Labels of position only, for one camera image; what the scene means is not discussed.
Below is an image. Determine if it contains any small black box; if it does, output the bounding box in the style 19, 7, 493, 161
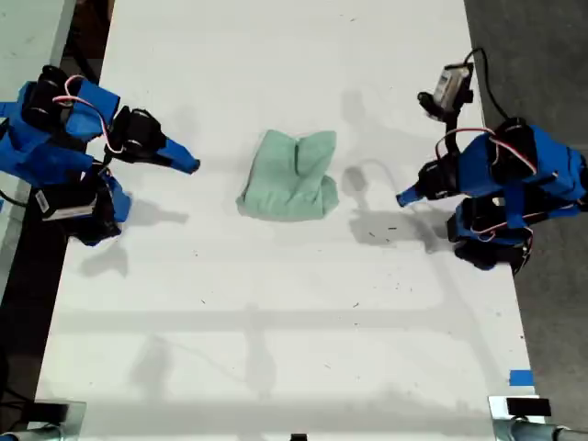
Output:
505, 398, 552, 418
33, 402, 71, 423

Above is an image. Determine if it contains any arm red white wire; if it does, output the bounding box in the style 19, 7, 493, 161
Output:
51, 74, 126, 155
435, 127, 539, 176

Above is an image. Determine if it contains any pale green T-shirt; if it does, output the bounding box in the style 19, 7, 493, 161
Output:
235, 129, 340, 222

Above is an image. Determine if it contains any white side table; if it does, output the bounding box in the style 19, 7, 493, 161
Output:
0, 0, 78, 295

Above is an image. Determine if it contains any shiny metal bracket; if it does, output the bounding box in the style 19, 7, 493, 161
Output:
26, 400, 88, 441
487, 394, 555, 441

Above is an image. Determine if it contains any black floor cable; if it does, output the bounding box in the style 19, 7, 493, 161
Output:
63, 40, 101, 86

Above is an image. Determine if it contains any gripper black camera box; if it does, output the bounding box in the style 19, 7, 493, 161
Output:
33, 185, 101, 223
416, 62, 475, 123

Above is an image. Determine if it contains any short blue tape strip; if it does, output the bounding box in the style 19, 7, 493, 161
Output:
508, 368, 536, 388

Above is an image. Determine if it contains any grey metal pipe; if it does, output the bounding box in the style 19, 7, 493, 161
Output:
510, 420, 588, 441
0, 424, 66, 441

